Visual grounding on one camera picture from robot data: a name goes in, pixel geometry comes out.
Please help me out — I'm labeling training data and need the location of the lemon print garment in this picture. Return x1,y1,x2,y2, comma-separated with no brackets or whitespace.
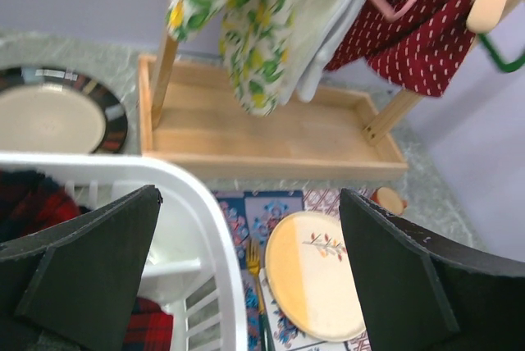
166,0,297,116

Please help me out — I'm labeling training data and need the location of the black rimmed plate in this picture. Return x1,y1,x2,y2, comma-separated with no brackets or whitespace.
1,66,128,154

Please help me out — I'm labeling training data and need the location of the gold fork green handle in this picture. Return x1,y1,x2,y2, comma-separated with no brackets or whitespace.
246,239,275,350

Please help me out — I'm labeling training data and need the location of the green velvet hanger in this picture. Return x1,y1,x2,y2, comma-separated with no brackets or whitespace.
477,34,525,74

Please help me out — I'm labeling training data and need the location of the white laundry basket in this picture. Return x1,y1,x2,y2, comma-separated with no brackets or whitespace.
1,153,248,350

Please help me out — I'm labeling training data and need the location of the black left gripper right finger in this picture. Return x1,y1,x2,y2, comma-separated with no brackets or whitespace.
340,189,524,350

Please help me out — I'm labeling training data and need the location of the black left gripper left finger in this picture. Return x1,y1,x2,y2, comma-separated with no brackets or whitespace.
1,185,162,350

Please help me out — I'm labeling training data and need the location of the red plaid skirt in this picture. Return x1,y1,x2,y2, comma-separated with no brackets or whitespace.
1,170,174,350

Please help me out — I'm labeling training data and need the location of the wooden clothes rack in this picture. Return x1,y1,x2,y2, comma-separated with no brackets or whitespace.
137,0,525,182

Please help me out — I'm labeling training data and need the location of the light grey garment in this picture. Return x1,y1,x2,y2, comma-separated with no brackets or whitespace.
279,0,366,105

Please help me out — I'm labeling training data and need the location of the red polka dot garment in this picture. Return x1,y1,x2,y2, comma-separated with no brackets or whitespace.
326,0,475,98

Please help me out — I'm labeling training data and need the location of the orange cream plate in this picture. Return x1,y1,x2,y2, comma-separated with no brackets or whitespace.
265,211,366,342

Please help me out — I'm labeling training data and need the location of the orange cup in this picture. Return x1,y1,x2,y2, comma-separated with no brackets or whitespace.
370,186,408,216

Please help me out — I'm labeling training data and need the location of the patterned placemat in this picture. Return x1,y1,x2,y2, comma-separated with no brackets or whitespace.
215,189,371,350

